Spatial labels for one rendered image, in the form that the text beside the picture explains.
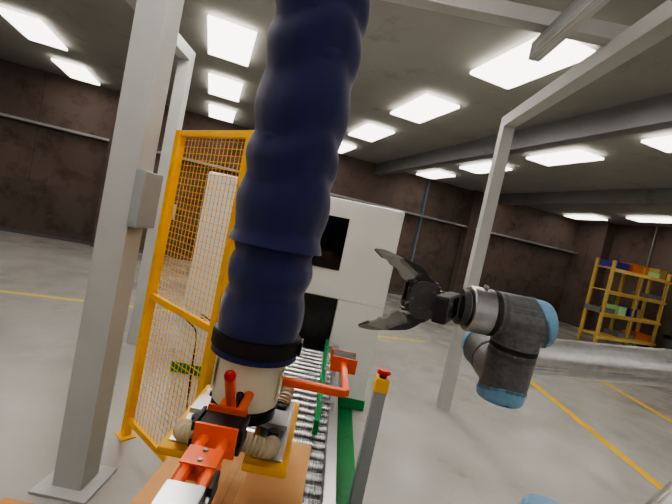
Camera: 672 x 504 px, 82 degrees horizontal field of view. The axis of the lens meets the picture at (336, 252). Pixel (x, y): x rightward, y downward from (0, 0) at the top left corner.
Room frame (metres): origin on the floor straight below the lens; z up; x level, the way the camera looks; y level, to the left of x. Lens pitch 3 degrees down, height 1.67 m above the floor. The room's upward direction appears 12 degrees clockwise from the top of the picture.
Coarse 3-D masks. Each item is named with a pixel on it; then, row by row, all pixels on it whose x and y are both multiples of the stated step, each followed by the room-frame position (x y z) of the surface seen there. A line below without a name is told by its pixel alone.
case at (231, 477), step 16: (304, 448) 1.24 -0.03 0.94; (176, 464) 1.04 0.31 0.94; (224, 464) 1.08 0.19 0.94; (240, 464) 1.10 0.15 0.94; (288, 464) 1.14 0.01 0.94; (304, 464) 1.16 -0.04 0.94; (160, 480) 0.97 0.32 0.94; (224, 480) 1.02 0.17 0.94; (240, 480) 1.03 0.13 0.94; (256, 480) 1.04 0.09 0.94; (272, 480) 1.06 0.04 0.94; (288, 480) 1.07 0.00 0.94; (304, 480) 1.08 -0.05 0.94; (144, 496) 0.90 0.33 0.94; (224, 496) 0.96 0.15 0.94; (240, 496) 0.97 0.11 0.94; (256, 496) 0.98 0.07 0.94; (272, 496) 0.99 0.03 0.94; (288, 496) 1.01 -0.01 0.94
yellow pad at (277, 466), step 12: (276, 408) 1.06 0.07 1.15; (288, 408) 1.10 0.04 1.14; (264, 432) 0.95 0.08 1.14; (276, 432) 0.92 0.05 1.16; (288, 432) 0.98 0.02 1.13; (288, 444) 0.93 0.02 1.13; (252, 456) 0.85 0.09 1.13; (276, 456) 0.86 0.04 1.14; (288, 456) 0.88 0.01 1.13; (252, 468) 0.82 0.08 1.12; (264, 468) 0.82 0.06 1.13; (276, 468) 0.83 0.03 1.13
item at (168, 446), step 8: (208, 392) 1.09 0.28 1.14; (184, 416) 0.95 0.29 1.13; (192, 416) 0.91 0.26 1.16; (168, 432) 0.88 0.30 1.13; (168, 440) 0.84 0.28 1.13; (160, 448) 0.82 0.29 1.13; (168, 448) 0.82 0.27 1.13; (176, 448) 0.82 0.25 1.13; (184, 448) 0.83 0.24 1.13; (176, 456) 0.82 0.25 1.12
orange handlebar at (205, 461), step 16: (288, 384) 1.02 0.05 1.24; (304, 384) 1.02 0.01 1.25; (320, 384) 1.03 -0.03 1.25; (224, 400) 0.84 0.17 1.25; (192, 448) 0.64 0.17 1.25; (208, 448) 0.65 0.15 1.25; (224, 448) 0.67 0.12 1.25; (192, 464) 0.61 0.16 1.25; (208, 464) 0.61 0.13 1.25; (176, 480) 0.57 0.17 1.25; (192, 480) 0.61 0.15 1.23; (208, 480) 0.58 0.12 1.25
